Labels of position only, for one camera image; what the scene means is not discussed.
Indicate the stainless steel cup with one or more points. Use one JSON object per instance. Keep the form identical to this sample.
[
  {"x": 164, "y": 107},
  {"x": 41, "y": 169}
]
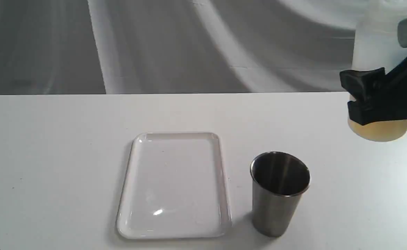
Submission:
[{"x": 278, "y": 182}]

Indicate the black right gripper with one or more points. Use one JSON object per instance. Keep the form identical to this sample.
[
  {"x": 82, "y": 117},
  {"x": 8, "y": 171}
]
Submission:
[{"x": 376, "y": 95}]

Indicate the clear squeeze bottle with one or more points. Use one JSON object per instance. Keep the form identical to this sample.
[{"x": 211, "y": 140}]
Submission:
[{"x": 376, "y": 45}]

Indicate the grey fabric backdrop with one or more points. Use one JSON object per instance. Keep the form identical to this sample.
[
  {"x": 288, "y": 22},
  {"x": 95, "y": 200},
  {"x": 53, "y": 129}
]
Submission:
[{"x": 175, "y": 46}]

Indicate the white plastic tray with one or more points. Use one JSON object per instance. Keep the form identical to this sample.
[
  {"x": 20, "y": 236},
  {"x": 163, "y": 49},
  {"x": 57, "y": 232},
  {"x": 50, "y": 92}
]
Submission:
[{"x": 174, "y": 188}]

